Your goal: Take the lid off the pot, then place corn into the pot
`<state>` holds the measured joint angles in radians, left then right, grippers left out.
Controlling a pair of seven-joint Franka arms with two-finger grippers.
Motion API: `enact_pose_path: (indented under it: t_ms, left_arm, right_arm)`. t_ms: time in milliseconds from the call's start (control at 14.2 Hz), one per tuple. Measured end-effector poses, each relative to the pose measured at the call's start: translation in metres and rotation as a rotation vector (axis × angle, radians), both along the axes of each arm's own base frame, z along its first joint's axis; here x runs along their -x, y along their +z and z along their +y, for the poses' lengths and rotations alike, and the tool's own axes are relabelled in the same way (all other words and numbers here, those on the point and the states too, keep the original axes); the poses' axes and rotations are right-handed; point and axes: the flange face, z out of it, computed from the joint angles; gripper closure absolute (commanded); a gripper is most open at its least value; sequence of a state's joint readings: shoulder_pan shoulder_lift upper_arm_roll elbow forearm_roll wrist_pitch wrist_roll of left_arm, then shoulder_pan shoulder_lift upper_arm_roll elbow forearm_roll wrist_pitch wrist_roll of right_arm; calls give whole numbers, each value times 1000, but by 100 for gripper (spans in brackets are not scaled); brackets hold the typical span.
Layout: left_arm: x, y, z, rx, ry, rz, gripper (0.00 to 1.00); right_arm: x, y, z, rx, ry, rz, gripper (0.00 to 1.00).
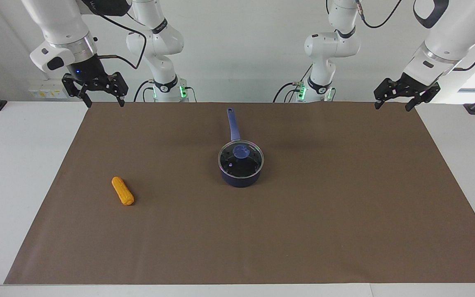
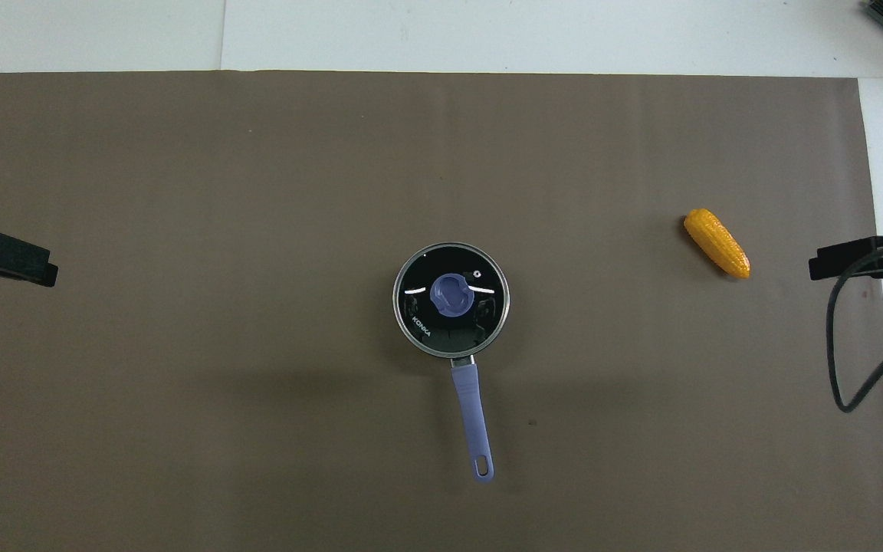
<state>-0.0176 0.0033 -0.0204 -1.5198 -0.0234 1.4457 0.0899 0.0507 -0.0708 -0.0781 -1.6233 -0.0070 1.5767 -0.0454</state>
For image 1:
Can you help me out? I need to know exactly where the white wall power box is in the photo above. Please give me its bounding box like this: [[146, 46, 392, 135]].
[[28, 80, 71, 99]]

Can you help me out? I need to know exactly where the glass lid with blue knob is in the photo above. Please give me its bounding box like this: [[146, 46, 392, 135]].
[[218, 139, 265, 178]]

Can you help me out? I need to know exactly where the black right base cable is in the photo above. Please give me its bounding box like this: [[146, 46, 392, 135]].
[[134, 80, 155, 102]]

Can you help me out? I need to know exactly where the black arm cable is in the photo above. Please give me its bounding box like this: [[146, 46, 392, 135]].
[[355, 0, 475, 71], [82, 0, 147, 70]]

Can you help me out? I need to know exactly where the black left base cable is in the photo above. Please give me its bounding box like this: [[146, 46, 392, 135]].
[[273, 64, 313, 103]]

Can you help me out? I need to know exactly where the dark blue pot with handle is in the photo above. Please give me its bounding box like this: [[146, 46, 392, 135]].
[[218, 108, 265, 188]]

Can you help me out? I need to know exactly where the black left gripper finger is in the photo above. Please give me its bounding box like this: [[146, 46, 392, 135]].
[[374, 78, 401, 110], [405, 85, 441, 112]]

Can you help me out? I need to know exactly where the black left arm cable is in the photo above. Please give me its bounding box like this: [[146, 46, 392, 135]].
[[355, 0, 475, 71]]

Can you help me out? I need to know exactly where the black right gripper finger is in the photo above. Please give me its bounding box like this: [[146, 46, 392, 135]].
[[106, 72, 129, 108], [62, 74, 92, 108]]

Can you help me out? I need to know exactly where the yellow corn cob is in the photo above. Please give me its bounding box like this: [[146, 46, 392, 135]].
[[111, 177, 135, 206]]

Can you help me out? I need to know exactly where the brown table mat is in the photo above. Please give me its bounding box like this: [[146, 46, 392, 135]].
[[4, 102, 475, 285]]

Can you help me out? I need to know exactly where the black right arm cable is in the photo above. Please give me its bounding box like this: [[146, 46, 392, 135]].
[[82, 0, 147, 70]]

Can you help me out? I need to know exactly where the black base cable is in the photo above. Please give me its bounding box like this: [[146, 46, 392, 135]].
[[134, 80, 155, 102], [273, 64, 313, 103]]

